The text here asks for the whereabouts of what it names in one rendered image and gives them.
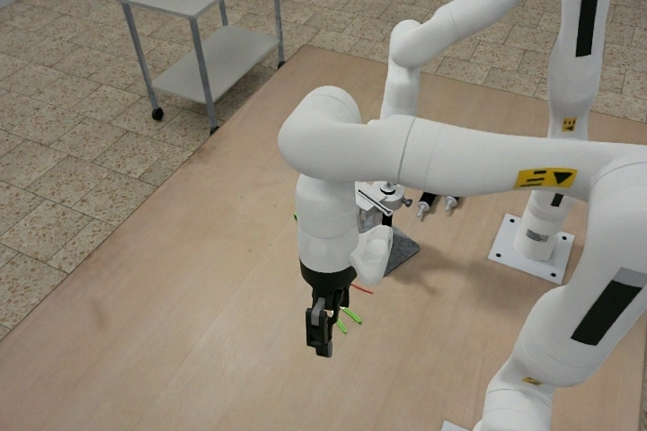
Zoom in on black cylinder with grey shaft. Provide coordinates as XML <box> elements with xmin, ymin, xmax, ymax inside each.
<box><xmin>417</xmin><ymin>192</ymin><xmax>436</xmax><ymax>217</ymax></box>
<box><xmin>380</xmin><ymin>182</ymin><xmax>395</xmax><ymax>227</ymax></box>

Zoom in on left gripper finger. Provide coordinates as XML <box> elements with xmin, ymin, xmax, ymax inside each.
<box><xmin>340</xmin><ymin>283</ymin><xmax>351</xmax><ymax>308</ymax></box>
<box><xmin>306</xmin><ymin>289</ymin><xmax>344</xmax><ymax>358</ymax></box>

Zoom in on green-handled pliers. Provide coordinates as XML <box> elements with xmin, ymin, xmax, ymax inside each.
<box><xmin>336</xmin><ymin>307</ymin><xmax>361</xmax><ymax>333</ymax></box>

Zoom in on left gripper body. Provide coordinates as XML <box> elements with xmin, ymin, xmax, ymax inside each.
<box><xmin>299</xmin><ymin>259</ymin><xmax>358</xmax><ymax>311</ymax></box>

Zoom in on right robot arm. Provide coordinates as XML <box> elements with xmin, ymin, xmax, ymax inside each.
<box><xmin>368</xmin><ymin>0</ymin><xmax>610</xmax><ymax>261</ymax></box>

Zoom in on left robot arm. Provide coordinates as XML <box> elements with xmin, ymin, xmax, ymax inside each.
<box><xmin>278</xmin><ymin>86</ymin><xmax>647</xmax><ymax>431</ymax></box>

